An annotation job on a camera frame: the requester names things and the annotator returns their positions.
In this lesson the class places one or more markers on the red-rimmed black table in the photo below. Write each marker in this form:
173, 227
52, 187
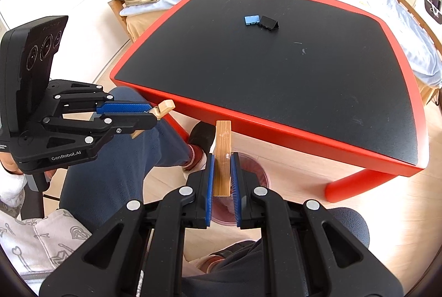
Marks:
276, 83

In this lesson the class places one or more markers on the bamboo stick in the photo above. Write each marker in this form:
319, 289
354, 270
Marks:
222, 159

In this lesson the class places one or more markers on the person's leg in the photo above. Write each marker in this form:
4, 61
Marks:
348, 224
138, 159

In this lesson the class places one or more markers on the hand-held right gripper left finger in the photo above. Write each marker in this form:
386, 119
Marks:
209, 193

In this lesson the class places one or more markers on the person's right leg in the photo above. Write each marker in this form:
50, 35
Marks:
348, 224

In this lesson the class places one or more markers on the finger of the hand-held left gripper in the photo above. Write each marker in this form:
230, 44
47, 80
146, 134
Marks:
124, 108
134, 122

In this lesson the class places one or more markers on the pink trash bin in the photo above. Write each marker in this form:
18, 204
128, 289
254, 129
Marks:
257, 172

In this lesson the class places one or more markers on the person's left leg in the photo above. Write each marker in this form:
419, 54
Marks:
138, 159

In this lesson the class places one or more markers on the blue binder clip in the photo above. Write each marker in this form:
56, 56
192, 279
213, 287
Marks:
251, 20

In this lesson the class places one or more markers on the dark slipper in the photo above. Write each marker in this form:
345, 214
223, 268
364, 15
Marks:
202, 136

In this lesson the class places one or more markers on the black binder clip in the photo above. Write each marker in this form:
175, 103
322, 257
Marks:
268, 22

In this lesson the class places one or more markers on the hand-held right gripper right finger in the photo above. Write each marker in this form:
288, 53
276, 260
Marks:
237, 193

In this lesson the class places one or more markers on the tan wooden clip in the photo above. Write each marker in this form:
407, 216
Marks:
165, 107

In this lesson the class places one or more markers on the person's left forearm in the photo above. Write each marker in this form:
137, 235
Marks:
10, 186

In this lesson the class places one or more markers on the person's patterned white top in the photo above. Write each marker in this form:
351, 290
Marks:
45, 241

